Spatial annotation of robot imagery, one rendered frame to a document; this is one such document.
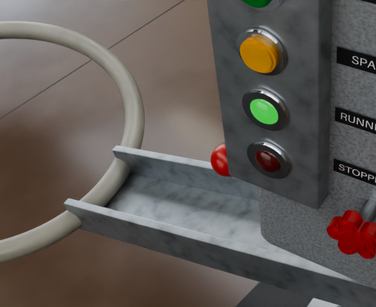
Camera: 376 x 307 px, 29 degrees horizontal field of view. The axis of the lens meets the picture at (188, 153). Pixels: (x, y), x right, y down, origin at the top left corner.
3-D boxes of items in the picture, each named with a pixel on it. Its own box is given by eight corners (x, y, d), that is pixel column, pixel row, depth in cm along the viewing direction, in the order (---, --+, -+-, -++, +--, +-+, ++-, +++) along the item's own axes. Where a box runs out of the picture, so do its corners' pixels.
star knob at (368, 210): (395, 225, 54) (400, 192, 52) (372, 268, 52) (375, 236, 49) (348, 207, 56) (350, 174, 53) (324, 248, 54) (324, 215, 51)
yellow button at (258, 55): (282, 69, 47) (281, 38, 45) (275, 80, 46) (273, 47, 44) (247, 59, 48) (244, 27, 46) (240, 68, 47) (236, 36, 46)
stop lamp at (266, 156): (288, 169, 54) (287, 147, 53) (279, 181, 54) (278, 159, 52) (260, 158, 55) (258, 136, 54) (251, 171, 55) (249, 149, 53)
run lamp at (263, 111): (286, 120, 51) (285, 95, 49) (277, 133, 50) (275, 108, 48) (256, 110, 52) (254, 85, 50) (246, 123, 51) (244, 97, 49)
